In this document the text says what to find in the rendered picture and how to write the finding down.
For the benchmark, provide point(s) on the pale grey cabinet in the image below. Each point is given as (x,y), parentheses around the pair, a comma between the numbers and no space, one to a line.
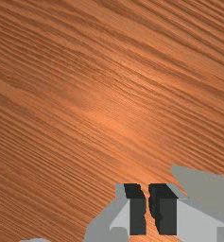
(206,186)

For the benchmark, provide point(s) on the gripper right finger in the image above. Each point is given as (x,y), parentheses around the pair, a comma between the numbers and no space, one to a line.
(167,217)

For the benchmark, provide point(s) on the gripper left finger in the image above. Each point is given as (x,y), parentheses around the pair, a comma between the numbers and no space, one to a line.
(137,214)

